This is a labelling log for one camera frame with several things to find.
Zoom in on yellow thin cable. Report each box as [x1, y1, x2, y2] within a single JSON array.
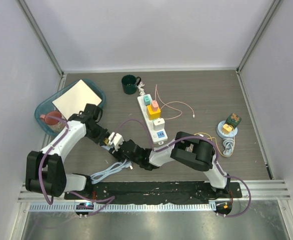
[[193, 132, 221, 156]]

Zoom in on white usb charger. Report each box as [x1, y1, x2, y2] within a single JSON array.
[[152, 118, 165, 131]]

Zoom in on teal plug adapter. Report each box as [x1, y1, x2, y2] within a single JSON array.
[[143, 95, 151, 106]]

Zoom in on white power strip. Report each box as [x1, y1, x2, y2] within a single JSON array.
[[137, 94, 168, 145]]

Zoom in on pink charger plug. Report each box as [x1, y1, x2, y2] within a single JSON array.
[[150, 100, 159, 112]]

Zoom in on pink mug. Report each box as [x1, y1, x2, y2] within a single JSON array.
[[39, 110, 65, 133]]

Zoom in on teal plastic tray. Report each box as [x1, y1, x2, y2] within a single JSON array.
[[34, 78, 106, 136]]

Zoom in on green patterned box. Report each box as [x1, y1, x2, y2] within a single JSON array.
[[225, 113, 242, 129]]

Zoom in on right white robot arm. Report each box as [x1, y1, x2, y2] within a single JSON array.
[[108, 131, 231, 198]]

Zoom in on white square board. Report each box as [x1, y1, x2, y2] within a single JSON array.
[[52, 79, 102, 119]]

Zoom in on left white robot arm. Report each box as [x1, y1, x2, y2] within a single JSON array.
[[25, 103, 110, 204]]

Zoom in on dark green mug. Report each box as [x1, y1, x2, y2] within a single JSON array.
[[121, 74, 141, 95]]

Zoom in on white coiled cord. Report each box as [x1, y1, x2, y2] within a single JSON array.
[[136, 80, 147, 97]]

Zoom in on small yellow usb charger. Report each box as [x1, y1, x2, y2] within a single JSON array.
[[103, 138, 110, 146]]

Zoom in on yellow cube socket adapter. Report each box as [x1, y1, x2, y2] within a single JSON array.
[[146, 105, 161, 121]]

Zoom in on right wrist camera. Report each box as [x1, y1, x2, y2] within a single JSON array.
[[108, 132, 124, 151]]

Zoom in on light blue power cord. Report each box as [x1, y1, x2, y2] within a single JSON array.
[[90, 159, 134, 185]]

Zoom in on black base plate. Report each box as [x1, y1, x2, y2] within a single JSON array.
[[63, 180, 243, 204]]

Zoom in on round blue socket base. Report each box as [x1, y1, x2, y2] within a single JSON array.
[[216, 120, 238, 139]]

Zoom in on grey cord with plug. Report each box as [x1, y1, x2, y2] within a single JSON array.
[[221, 137, 236, 159]]

